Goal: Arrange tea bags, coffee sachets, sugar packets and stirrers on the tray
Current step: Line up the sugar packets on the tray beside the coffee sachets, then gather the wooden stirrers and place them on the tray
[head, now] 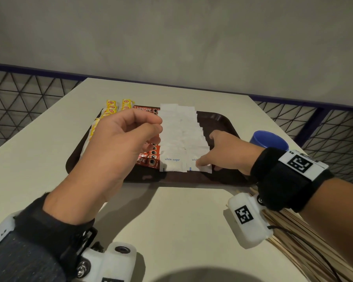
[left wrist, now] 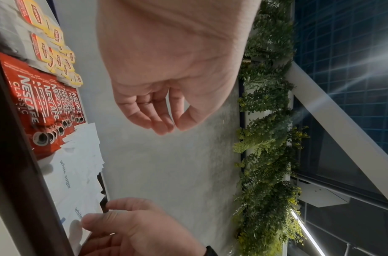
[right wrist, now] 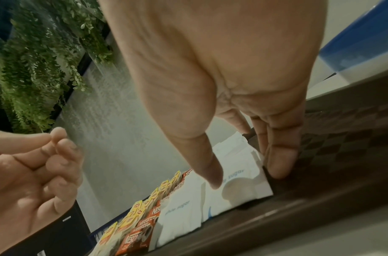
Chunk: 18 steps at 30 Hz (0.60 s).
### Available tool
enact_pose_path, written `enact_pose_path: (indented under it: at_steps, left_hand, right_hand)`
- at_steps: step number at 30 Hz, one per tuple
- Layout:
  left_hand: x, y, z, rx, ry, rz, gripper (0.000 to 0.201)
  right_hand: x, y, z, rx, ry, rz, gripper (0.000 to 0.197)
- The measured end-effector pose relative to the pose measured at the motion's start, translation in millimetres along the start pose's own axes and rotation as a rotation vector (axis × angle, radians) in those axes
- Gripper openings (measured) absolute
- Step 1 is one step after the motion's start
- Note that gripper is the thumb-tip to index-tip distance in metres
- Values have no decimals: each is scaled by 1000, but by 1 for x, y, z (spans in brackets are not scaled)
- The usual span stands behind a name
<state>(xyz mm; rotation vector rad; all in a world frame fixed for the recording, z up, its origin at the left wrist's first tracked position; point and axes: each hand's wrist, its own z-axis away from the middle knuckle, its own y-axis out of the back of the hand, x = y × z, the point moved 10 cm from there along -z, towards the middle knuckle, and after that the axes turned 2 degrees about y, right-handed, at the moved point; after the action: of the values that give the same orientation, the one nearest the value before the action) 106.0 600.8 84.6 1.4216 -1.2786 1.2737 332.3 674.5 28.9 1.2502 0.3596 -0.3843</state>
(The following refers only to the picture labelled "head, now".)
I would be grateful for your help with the person's right hand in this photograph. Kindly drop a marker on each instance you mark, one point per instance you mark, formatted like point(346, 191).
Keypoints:
point(232, 152)

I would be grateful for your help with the person's left hand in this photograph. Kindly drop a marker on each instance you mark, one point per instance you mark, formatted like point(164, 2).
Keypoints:
point(106, 161)

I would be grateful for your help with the brown plastic tray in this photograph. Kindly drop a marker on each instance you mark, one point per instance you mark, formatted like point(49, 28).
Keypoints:
point(220, 123)

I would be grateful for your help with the blue cup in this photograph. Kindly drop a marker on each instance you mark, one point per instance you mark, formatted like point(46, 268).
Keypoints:
point(267, 139)

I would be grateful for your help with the row of red Nescafe sachets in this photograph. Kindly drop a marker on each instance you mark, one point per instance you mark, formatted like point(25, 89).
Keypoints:
point(151, 161)

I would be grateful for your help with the bundle of wooden stir sticks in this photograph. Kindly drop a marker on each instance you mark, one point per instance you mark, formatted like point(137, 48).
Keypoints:
point(297, 249)

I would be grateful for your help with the person's right forearm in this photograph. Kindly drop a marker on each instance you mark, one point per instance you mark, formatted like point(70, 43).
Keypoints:
point(338, 220)

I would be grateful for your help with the black right wrist band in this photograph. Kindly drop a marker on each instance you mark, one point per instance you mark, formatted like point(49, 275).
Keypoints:
point(282, 185)

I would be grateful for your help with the black wrist band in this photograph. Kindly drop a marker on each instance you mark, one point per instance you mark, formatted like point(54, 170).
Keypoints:
point(282, 185)
point(32, 249)

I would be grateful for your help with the white box with marker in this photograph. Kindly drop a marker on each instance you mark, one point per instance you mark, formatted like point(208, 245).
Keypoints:
point(114, 264)

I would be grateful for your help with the black left wrist band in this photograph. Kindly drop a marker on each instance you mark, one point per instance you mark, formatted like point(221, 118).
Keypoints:
point(32, 249)

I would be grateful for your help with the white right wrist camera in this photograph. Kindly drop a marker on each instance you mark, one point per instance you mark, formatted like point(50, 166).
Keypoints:
point(250, 226)

